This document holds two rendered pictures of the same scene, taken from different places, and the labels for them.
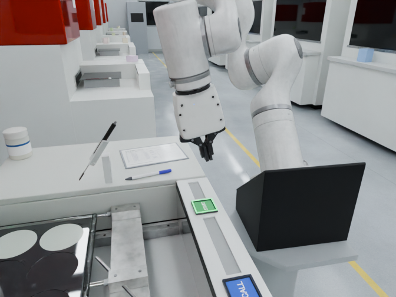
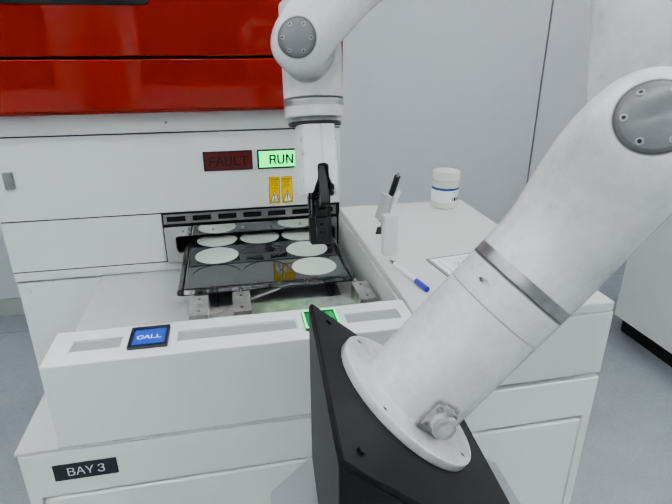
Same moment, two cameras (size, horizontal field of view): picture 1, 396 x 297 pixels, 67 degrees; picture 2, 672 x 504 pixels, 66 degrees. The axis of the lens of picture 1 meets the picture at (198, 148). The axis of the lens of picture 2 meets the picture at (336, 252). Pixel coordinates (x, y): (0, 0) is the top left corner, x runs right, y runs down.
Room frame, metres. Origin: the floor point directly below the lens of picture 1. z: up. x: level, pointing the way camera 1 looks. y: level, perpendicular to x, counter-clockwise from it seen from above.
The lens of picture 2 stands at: (0.68, -0.74, 1.37)
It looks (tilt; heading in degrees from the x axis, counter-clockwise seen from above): 22 degrees down; 92
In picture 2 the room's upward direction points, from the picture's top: straight up
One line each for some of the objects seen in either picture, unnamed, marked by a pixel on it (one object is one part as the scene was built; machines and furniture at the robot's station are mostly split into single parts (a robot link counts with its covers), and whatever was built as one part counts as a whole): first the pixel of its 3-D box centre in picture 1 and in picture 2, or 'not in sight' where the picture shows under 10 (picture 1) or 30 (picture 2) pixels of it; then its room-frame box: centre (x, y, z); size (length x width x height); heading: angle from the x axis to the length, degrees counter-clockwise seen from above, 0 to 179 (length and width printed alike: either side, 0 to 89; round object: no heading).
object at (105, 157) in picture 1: (99, 160); (387, 220); (0.75, 0.27, 1.03); 0.06 x 0.04 x 0.13; 104
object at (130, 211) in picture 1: (125, 211); (363, 295); (0.71, 0.20, 0.89); 0.08 x 0.03 x 0.03; 104
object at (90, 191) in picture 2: not in sight; (178, 194); (0.25, 0.50, 1.02); 0.82 x 0.03 x 0.40; 14
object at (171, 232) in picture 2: not in sight; (253, 238); (0.43, 0.52, 0.89); 0.44 x 0.02 x 0.10; 14
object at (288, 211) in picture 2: not in sight; (252, 214); (0.42, 0.53, 0.96); 0.44 x 0.01 x 0.02; 14
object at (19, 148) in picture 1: (17, 143); (445, 188); (0.93, 0.60, 1.01); 0.07 x 0.07 x 0.10
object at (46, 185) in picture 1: (104, 180); (444, 273); (0.89, 0.32, 0.89); 0.62 x 0.35 x 0.14; 104
